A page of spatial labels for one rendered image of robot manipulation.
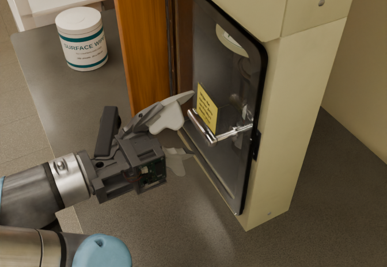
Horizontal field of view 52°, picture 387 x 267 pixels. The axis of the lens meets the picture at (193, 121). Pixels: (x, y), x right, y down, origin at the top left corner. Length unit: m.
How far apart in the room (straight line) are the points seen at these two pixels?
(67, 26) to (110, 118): 0.56
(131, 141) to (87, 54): 0.64
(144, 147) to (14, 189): 0.19
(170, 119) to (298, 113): 0.20
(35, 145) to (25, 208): 1.84
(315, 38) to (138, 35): 0.42
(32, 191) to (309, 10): 0.44
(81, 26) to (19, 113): 1.54
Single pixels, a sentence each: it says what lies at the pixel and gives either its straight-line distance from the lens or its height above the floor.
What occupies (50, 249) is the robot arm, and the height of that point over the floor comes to 1.28.
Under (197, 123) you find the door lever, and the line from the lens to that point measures 0.68.
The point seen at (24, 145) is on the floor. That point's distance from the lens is 2.46.
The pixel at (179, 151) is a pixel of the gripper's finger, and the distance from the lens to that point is 0.72.
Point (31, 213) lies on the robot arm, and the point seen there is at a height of 1.21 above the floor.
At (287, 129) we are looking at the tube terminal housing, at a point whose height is 1.22.
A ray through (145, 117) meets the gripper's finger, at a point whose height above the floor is 1.26.
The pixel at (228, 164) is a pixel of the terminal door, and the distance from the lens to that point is 0.75.
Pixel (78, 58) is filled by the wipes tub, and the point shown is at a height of 0.99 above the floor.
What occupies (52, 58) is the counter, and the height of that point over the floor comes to 0.94.
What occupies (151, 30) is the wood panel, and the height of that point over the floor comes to 1.23.
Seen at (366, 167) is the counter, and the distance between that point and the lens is 1.04.
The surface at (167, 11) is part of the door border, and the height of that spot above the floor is 1.30.
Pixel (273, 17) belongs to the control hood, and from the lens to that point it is 0.49.
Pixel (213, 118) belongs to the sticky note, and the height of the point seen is 1.17.
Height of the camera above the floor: 1.68
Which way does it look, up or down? 45 degrees down
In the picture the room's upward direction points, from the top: straight up
